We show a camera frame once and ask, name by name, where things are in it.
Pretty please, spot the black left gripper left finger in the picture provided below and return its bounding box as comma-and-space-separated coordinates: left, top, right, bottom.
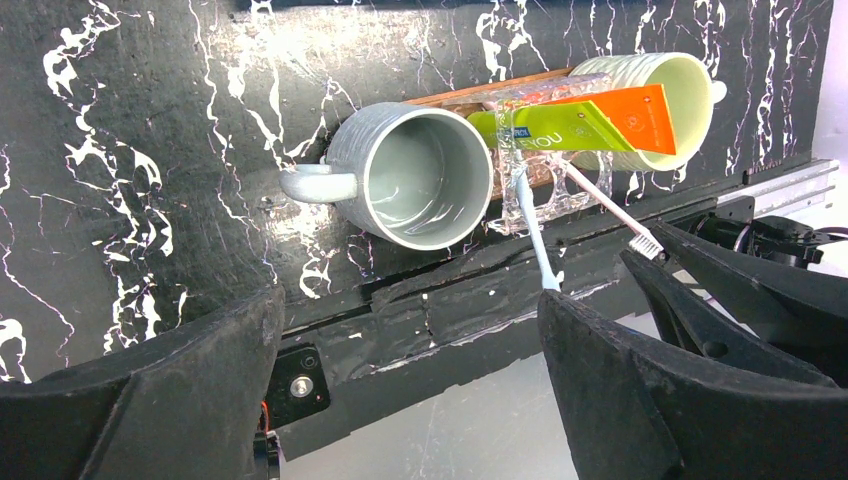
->
1, 288, 285, 479

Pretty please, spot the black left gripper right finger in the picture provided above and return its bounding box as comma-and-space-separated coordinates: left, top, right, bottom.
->
538, 290, 847, 479

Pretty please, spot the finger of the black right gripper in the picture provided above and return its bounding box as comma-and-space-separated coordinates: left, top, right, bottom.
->
652, 222, 847, 388
620, 250, 837, 388

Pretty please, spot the white toothbrush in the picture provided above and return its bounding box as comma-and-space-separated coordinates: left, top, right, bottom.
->
512, 166, 561, 292

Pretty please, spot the clear plastic toothbrush holder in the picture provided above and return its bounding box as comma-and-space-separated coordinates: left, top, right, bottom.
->
437, 71, 634, 238

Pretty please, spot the orange toothpaste tube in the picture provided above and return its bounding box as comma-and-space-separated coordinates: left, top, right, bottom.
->
542, 85, 676, 154

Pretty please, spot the yellow-green toothpaste tube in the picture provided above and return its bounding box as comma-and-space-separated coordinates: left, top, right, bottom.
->
467, 101, 635, 152

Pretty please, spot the light green ceramic mug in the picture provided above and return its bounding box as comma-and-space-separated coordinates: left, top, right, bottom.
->
570, 52, 727, 172

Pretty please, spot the grey-blue ceramic mug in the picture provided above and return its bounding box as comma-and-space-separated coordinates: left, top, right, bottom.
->
279, 102, 494, 251

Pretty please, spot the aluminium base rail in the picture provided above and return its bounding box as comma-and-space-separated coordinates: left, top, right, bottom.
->
716, 160, 840, 220

